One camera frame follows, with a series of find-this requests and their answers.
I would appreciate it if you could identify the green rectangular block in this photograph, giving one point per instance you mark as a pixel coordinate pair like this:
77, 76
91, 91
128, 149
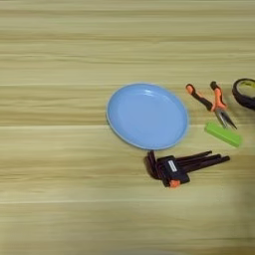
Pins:
223, 133

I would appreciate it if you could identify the black tape roll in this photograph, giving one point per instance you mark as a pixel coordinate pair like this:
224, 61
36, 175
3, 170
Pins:
239, 98

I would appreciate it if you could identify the orange black needle-nose pliers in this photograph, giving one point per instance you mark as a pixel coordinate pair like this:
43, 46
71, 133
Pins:
217, 103

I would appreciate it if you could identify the light blue round plate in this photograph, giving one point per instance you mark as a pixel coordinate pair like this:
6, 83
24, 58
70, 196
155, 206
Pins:
146, 116

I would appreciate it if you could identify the black hex key set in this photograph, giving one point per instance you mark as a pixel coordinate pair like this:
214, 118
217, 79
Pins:
174, 169

